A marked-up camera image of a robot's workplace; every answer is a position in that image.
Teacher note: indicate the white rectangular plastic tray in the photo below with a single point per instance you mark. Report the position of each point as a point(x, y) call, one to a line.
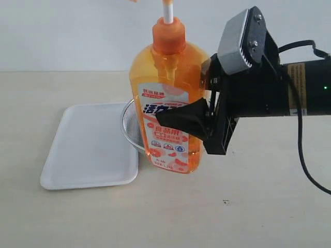
point(89, 150)

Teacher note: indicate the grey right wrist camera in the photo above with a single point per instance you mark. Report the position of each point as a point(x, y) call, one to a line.
point(243, 41)

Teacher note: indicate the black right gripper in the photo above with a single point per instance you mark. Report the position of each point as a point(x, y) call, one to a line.
point(260, 91)

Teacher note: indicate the orange pump soap bottle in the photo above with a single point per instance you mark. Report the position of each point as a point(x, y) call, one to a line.
point(165, 75)

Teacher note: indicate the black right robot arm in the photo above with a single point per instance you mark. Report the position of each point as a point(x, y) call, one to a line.
point(312, 81)

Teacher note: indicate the steel mesh strainer basket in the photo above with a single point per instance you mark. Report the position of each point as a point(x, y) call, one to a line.
point(130, 126)

